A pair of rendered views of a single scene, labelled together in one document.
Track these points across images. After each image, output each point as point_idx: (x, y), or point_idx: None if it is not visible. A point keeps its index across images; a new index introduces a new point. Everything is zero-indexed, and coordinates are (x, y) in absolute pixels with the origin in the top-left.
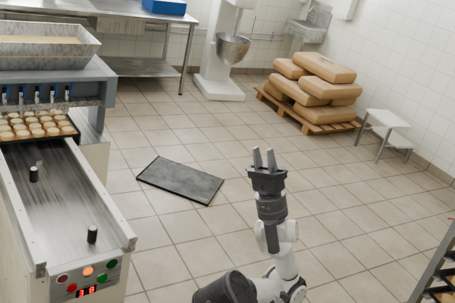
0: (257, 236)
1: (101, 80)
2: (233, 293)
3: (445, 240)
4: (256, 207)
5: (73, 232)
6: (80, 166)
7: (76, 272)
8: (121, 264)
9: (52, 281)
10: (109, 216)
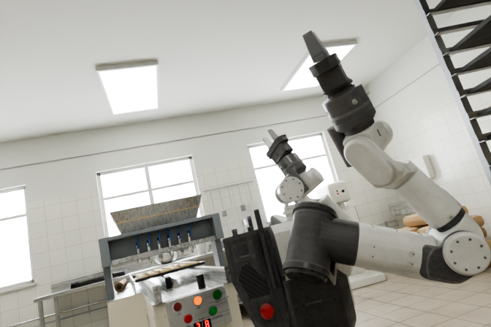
0: None
1: (208, 217)
2: (275, 219)
3: (478, 152)
4: (282, 172)
5: (189, 290)
6: (201, 269)
7: (187, 301)
8: (226, 296)
9: (169, 309)
10: (215, 274)
